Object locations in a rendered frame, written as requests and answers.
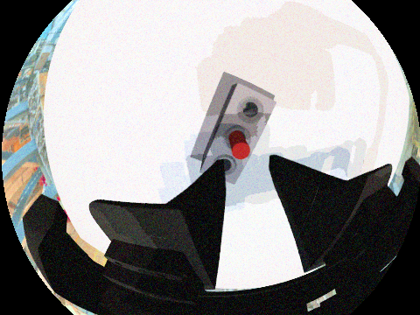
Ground red peg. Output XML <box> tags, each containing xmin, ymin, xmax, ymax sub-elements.
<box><xmin>228</xmin><ymin>130</ymin><xmax>251</xmax><ymax>158</ymax></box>

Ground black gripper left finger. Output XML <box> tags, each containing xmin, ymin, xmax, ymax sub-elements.
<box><xmin>88</xmin><ymin>158</ymin><xmax>227</xmax><ymax>290</ymax></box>

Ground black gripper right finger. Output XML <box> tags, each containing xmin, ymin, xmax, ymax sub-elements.
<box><xmin>269</xmin><ymin>154</ymin><xmax>392</xmax><ymax>273</ymax></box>

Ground grey plate with holes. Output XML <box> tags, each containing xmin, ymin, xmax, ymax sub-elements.
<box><xmin>200</xmin><ymin>83</ymin><xmax>277</xmax><ymax>185</ymax></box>

